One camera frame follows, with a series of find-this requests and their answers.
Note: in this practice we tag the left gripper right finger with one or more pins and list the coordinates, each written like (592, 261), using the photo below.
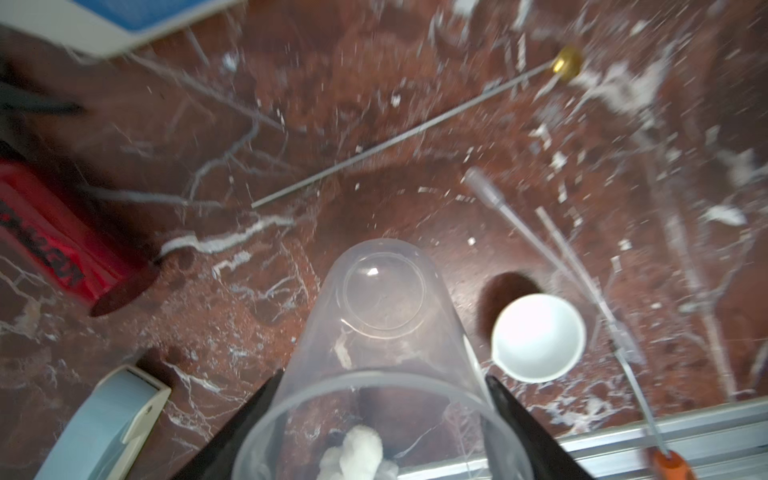
(547, 457)

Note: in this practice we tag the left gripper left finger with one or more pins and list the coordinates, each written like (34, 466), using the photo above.
(216, 459)

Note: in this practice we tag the clear plastic measuring beaker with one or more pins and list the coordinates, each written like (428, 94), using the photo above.
(384, 347)

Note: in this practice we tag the light blue stapler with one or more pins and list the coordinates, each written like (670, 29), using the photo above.
(108, 431)

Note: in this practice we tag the small white ceramic bowl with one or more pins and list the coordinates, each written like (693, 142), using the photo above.
(538, 338)

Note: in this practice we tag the clear plastic pipette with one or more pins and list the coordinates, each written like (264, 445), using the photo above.
(566, 260)

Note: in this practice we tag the thin metal rod brass tip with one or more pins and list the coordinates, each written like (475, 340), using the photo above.
(566, 64)

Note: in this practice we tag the white plastic storage bin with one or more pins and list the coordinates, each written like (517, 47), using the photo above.
(103, 28)

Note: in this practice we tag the orange handled screwdriver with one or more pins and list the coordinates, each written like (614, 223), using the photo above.
(666, 463)

